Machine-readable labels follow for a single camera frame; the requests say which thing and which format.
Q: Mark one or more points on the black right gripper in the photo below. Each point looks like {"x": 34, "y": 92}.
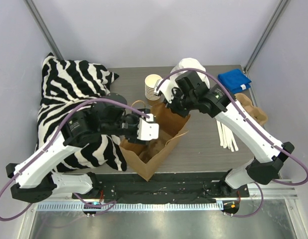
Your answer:
{"x": 176, "y": 107}

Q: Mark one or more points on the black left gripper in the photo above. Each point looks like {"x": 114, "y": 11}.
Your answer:
{"x": 133, "y": 130}

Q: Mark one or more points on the brown paper bag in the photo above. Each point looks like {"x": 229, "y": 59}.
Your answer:
{"x": 171, "y": 126}

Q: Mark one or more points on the brown pulp cup carrier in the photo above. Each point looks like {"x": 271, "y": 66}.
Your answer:
{"x": 152, "y": 149}

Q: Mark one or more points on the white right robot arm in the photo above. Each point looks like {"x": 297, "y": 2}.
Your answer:
{"x": 190, "y": 92}

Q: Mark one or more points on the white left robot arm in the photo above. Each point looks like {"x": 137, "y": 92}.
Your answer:
{"x": 85, "y": 124}

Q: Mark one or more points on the white bucket hat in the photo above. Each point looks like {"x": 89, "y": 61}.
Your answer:
{"x": 189, "y": 63}

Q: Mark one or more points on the stack of paper cups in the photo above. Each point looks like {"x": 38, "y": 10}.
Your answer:
{"x": 150, "y": 82}

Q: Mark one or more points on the blue folded cloth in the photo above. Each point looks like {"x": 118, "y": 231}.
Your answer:
{"x": 235, "y": 81}

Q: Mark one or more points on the zebra striped pillow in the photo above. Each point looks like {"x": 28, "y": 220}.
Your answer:
{"x": 66, "y": 84}

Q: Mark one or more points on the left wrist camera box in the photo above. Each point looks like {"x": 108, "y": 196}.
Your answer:
{"x": 148, "y": 129}

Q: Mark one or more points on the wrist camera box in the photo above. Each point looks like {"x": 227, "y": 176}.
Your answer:
{"x": 148, "y": 129}
{"x": 164, "y": 87}

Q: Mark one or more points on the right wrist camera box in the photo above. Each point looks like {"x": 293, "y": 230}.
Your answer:
{"x": 164, "y": 87}

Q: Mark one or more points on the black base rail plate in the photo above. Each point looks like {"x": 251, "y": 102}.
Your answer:
{"x": 163, "y": 188}

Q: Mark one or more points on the slotted cable duct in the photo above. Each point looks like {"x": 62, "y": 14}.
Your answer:
{"x": 79, "y": 206}

